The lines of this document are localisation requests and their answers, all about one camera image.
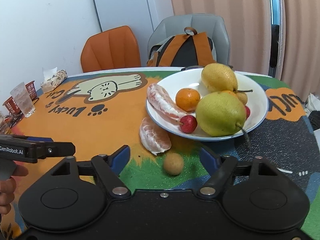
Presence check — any pink curtain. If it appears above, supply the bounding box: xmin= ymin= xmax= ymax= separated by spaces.
xmin=166 ymin=0 xmax=273 ymax=75
xmin=281 ymin=0 xmax=319 ymax=100

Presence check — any large green-yellow pear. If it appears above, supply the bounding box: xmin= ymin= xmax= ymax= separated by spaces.
xmin=195 ymin=92 xmax=251 ymax=148

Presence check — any white plate blue rim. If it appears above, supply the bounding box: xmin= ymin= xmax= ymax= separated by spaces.
xmin=145 ymin=68 xmax=268 ymax=141

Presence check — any red small fruit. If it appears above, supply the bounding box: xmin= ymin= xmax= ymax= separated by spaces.
xmin=245 ymin=105 xmax=251 ymax=119
xmin=179 ymin=115 xmax=197 ymax=134

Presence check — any pomelo segment wide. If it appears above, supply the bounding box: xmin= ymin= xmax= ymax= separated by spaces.
xmin=139 ymin=116 xmax=171 ymax=155

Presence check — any red plastic basket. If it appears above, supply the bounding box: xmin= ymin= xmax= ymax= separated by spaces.
xmin=3 ymin=81 xmax=38 ymax=118

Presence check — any orange chair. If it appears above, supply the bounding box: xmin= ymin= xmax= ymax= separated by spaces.
xmin=80 ymin=25 xmax=141 ymax=73

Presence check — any yellow pear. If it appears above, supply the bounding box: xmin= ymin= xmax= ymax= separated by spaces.
xmin=201 ymin=63 xmax=253 ymax=93

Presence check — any person's left hand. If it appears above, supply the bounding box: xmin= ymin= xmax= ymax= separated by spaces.
xmin=0 ymin=165 xmax=29 ymax=215

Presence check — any orange black backpack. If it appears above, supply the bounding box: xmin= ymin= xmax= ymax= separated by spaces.
xmin=147 ymin=27 xmax=216 ymax=67

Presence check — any pomelo segment long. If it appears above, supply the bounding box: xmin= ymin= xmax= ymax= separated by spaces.
xmin=147 ymin=83 xmax=188 ymax=121

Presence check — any orange mandarin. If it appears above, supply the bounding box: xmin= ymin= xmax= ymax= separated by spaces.
xmin=175 ymin=88 xmax=201 ymax=112
xmin=222 ymin=90 xmax=236 ymax=96

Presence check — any pink curtain left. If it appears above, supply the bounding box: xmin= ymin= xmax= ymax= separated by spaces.
xmin=166 ymin=0 xmax=273 ymax=75

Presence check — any white refrigerator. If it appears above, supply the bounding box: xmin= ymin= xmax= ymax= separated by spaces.
xmin=94 ymin=0 xmax=174 ymax=35

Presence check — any grey chair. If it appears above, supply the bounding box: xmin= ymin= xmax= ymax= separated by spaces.
xmin=148 ymin=13 xmax=230 ymax=65

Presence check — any clear drinking glass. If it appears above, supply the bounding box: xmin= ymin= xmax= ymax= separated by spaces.
xmin=10 ymin=82 xmax=35 ymax=118

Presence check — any pink curtain right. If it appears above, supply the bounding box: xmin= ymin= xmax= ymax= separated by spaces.
xmin=281 ymin=0 xmax=319 ymax=100

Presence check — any brown longan on mat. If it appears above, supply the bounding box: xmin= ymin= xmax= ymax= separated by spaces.
xmin=163 ymin=153 xmax=184 ymax=176

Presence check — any colourful cat table mat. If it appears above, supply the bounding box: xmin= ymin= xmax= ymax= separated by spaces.
xmin=13 ymin=74 xmax=319 ymax=239

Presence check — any tissue box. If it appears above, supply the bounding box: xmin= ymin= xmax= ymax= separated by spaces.
xmin=41 ymin=67 xmax=67 ymax=93

